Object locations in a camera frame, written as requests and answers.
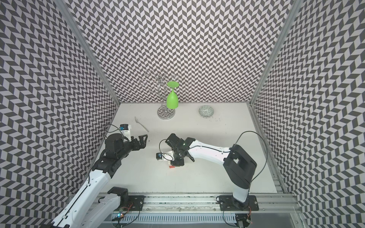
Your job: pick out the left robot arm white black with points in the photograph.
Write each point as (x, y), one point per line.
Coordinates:
(78, 213)

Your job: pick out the green plastic wine glass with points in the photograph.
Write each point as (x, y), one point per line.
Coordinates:
(172, 101)

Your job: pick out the aluminium front rail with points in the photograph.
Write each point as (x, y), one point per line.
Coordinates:
(206, 203)

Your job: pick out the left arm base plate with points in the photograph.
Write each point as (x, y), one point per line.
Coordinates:
(131, 203)

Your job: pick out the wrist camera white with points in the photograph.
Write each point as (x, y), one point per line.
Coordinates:
(164, 157)
(125, 130)

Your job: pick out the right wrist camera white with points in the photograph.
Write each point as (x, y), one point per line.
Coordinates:
(164, 157)

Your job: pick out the patterned ceramic bowl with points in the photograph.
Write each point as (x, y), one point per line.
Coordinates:
(206, 111)

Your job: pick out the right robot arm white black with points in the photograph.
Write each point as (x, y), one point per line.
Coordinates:
(238, 164)

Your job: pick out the chrome glass holder stand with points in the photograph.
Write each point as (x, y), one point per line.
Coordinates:
(156, 84)

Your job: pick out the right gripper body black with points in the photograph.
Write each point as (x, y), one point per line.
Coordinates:
(179, 160)

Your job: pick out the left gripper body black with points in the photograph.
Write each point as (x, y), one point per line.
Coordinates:
(128, 147)

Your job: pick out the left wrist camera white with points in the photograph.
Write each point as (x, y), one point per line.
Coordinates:
(125, 130)

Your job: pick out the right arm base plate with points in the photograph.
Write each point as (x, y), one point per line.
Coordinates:
(229, 203)

